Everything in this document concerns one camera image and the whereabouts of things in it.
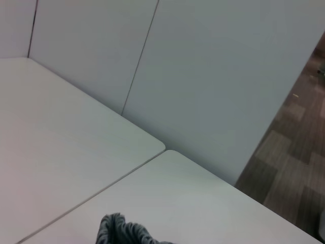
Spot blue denim shorts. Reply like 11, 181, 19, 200
95, 212, 178, 244

